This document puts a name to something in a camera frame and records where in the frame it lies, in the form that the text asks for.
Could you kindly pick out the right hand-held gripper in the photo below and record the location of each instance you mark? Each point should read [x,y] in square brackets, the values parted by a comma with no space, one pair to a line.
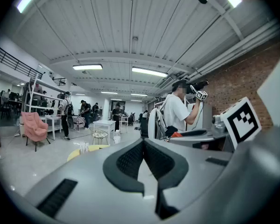
[241,122]

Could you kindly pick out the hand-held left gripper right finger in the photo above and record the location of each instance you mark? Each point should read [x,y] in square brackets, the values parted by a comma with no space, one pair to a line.
[168,167]

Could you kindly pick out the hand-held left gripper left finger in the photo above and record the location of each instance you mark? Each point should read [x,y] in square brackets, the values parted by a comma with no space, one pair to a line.
[121,169]

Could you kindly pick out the clear plastic water bottle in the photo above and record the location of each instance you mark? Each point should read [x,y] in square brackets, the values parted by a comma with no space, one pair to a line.
[117,137]

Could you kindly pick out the round yellow wooden table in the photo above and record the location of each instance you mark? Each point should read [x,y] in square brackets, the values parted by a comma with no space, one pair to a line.
[95,148]

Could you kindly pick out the white hard-shell backpack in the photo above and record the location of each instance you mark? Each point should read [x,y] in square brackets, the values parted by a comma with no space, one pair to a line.
[154,122]

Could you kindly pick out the black office chair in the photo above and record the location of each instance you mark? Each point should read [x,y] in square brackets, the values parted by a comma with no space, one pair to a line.
[144,127]

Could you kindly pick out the white square table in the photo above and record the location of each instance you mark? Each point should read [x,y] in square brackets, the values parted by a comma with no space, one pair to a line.
[105,122]

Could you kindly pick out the checked cloth table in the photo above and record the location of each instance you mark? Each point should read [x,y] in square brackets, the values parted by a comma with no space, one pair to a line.
[79,120]

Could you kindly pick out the dark hard-shell backpack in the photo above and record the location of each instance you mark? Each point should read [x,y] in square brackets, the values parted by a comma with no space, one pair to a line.
[70,109]

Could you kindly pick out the white desk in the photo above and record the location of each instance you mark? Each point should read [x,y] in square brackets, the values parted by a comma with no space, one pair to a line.
[51,118]

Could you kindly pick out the pink armchair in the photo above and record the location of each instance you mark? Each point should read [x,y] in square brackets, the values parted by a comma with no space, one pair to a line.
[33,127]

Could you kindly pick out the black metal railing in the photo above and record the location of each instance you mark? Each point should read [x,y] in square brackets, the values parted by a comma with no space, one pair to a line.
[14,63]

